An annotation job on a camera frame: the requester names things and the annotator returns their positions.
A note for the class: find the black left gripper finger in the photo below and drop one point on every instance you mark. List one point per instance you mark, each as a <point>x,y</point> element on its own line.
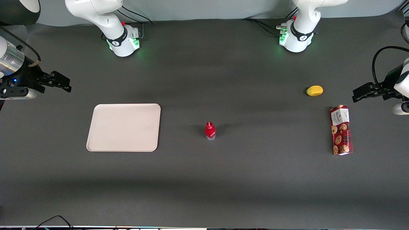
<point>364,88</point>
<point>367,96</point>

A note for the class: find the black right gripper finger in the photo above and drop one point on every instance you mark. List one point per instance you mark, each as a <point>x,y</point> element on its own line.
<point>60,78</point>
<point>59,87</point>

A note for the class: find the beige plastic tray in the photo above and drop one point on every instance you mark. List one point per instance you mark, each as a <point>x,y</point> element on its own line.
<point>124,127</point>

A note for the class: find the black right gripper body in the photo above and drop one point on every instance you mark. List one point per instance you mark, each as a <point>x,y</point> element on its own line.
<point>29,76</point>

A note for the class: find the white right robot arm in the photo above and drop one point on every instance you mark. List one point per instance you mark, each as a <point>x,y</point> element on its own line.
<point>105,19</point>

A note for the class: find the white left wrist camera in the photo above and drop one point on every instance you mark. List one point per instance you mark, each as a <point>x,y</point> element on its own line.
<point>401,108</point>

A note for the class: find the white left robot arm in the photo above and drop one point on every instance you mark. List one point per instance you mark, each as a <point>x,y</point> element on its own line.
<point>303,28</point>

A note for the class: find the red cookie box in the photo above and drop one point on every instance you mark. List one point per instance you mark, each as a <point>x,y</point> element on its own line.
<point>341,131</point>

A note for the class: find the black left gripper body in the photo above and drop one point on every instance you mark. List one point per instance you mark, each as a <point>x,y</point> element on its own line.
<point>387,81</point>

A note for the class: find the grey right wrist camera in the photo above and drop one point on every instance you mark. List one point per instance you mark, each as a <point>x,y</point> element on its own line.
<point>19,93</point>

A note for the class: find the red coke bottle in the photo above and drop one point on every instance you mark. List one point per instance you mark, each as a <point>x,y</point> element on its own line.
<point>210,131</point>

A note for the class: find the yellow lemon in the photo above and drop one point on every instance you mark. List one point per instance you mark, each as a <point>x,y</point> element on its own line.
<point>314,90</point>

